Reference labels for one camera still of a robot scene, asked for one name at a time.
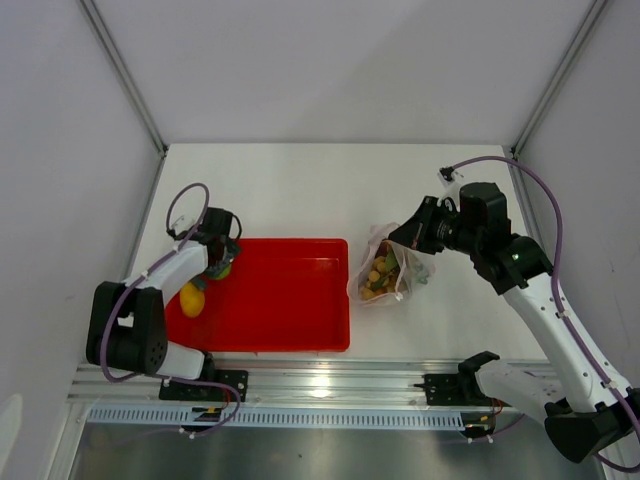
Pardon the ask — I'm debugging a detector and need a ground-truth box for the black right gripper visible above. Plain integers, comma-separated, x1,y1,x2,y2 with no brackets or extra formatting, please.
388,196,481,256

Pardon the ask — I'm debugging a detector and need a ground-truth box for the green round fruit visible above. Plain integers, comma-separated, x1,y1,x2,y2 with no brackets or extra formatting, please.
206,263,232,281

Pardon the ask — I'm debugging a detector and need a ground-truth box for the clear zip top bag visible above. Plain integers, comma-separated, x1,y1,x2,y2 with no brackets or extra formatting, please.
347,223,435,307

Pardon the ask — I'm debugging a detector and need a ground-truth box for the yellow lemon fruit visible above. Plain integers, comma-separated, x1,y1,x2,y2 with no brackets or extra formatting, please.
179,282,205,318

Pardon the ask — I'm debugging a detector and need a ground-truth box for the longan bunch with leaves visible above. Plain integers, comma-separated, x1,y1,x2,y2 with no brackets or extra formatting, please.
360,250,400,301

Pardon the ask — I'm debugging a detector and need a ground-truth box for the green onion stalk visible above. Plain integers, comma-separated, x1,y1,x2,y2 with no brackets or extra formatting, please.
411,260,433,285

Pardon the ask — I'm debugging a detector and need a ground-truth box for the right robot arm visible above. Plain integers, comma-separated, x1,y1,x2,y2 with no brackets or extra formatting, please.
389,182,639,463

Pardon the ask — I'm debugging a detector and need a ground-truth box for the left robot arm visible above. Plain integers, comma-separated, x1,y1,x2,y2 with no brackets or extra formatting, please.
85,207,240,400

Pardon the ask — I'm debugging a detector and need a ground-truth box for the red plastic tray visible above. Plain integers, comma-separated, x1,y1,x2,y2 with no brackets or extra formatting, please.
165,238,350,353

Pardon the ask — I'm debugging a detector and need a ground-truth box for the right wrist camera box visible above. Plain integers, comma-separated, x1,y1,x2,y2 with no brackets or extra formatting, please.
438,167,462,200

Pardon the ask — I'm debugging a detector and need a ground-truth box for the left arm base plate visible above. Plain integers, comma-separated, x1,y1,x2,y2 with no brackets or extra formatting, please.
159,369,249,402

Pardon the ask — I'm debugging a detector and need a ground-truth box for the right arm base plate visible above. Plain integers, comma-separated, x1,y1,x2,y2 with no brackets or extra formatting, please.
413,373,491,407

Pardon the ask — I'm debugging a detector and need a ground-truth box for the aluminium frame rail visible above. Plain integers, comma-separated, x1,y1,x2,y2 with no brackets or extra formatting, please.
67,357,458,409

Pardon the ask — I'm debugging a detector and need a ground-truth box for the white slotted cable duct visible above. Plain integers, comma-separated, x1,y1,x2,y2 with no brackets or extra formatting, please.
87,404,465,431

